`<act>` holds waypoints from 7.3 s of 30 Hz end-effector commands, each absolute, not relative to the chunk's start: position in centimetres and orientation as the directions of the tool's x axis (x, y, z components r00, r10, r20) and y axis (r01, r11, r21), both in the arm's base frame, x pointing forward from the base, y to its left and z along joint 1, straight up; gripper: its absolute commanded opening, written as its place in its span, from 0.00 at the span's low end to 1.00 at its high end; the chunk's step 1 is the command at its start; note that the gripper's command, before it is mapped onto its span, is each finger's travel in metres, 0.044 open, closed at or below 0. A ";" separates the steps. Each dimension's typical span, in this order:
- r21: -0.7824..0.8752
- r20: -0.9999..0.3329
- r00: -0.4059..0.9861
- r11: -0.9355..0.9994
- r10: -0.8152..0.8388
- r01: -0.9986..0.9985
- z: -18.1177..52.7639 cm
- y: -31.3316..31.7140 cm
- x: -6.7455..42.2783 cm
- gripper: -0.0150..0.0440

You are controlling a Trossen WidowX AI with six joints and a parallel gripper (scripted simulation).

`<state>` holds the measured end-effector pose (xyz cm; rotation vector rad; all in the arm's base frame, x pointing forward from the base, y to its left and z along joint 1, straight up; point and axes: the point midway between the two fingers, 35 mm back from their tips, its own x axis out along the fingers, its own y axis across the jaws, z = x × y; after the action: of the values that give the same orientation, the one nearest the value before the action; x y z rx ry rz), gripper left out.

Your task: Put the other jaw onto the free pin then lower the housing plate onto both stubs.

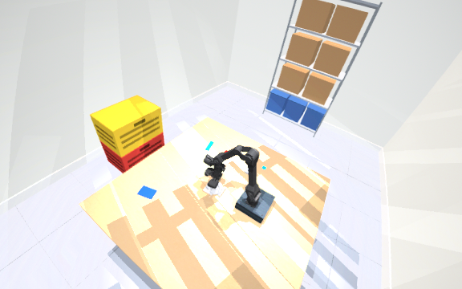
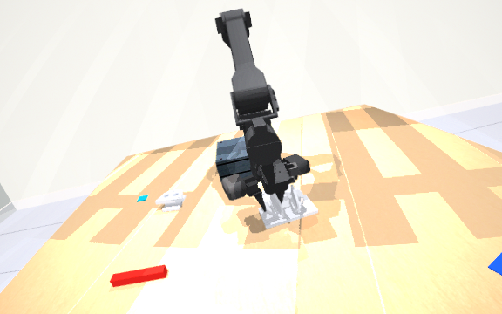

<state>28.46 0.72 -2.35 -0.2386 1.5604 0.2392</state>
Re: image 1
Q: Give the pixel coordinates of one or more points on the cyan flat bar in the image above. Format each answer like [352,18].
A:
[209,145]

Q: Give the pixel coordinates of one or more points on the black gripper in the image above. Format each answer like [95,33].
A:
[213,183]

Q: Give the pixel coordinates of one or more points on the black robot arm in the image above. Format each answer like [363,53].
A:
[251,158]

